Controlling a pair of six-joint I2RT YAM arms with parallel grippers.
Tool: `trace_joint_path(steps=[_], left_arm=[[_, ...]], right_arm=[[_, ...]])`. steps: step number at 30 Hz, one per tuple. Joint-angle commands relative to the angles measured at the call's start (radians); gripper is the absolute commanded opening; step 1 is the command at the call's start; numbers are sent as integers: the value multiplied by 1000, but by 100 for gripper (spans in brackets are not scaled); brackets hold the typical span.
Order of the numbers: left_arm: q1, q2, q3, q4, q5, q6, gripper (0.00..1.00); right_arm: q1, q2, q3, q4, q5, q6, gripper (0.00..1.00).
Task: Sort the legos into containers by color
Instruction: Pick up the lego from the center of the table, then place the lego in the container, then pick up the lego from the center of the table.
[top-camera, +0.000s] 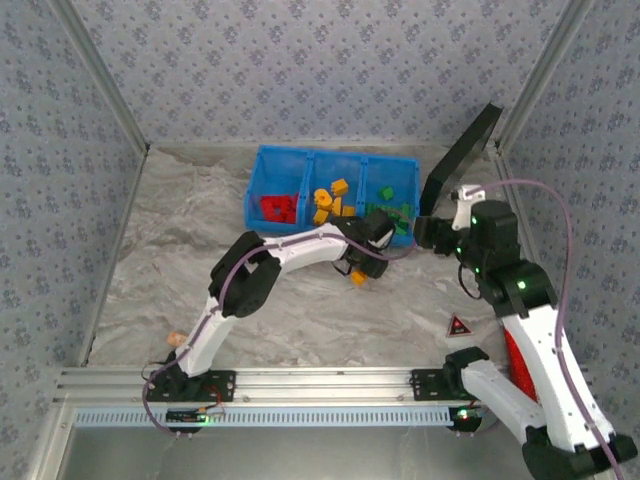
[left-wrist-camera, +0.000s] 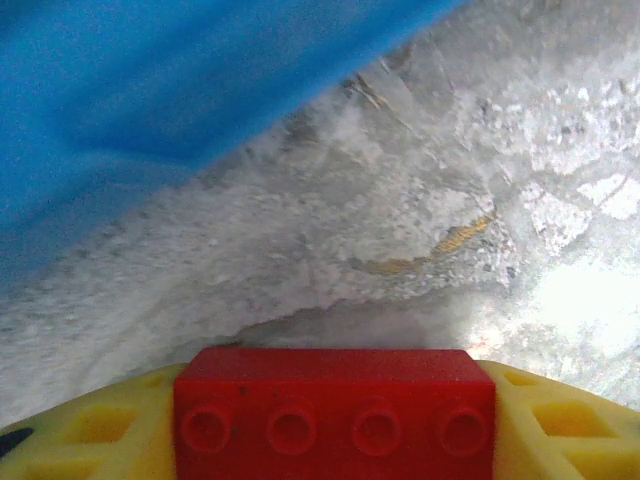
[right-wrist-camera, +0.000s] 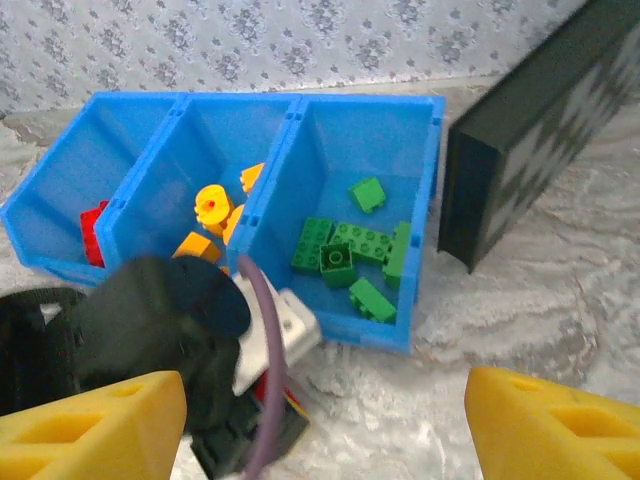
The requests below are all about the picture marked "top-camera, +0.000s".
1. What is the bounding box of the blue three-compartment plastic bin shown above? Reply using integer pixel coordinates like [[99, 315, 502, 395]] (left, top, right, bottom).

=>
[[244, 144, 420, 249]]

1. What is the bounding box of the red triangle sign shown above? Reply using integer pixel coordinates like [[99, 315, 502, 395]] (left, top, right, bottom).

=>
[[446, 314, 474, 340]]

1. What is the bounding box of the black flat tray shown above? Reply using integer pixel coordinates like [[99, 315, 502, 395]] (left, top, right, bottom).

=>
[[418, 102, 504, 221]]

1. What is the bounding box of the red glitter cylinder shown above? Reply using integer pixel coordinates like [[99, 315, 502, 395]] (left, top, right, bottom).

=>
[[502, 327, 542, 404]]

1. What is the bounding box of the right controller board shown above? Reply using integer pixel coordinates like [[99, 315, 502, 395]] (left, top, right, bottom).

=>
[[448, 405, 489, 434]]

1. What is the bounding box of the controller board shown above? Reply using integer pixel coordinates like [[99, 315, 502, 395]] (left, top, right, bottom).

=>
[[166, 407, 226, 432], [448, 405, 489, 434]]

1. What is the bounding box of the left controller board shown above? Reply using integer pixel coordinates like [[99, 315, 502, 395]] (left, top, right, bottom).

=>
[[166, 407, 226, 432]]

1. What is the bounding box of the black right gripper cable loop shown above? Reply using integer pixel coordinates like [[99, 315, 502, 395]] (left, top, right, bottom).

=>
[[458, 264, 484, 301]]

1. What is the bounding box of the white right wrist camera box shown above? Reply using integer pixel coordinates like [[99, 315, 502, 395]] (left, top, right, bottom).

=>
[[451, 184, 482, 232]]

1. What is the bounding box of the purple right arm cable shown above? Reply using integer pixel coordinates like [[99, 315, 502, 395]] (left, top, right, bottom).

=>
[[477, 178, 626, 480]]

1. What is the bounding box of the aluminium front rail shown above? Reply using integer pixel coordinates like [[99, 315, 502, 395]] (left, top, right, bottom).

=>
[[52, 366, 599, 405]]

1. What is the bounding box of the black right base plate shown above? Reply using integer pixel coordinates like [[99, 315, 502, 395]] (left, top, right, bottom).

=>
[[410, 368, 481, 401]]

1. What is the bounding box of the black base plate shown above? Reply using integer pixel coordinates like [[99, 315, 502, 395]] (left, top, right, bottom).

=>
[[410, 368, 481, 401], [145, 369, 237, 403]]

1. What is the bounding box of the light blue cable duct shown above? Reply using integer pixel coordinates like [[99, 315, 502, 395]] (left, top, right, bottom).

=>
[[73, 405, 457, 429]]

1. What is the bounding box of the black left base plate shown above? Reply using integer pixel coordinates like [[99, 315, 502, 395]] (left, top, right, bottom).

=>
[[145, 369, 237, 403]]

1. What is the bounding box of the aluminium frame post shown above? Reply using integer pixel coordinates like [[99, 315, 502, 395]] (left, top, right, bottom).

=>
[[494, 0, 597, 154], [47, 0, 152, 154]]

